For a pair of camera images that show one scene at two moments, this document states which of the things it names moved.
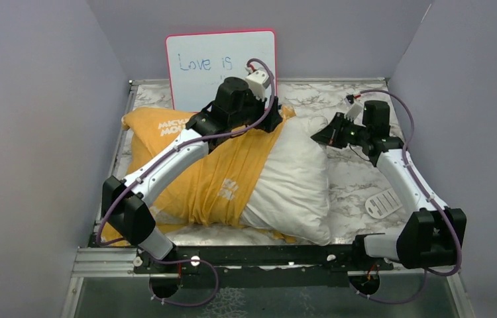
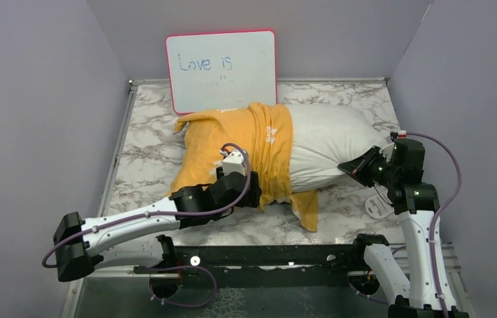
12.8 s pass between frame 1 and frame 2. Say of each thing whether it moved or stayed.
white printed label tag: stayed
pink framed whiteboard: stayed
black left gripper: moved
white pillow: moved
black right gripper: moved
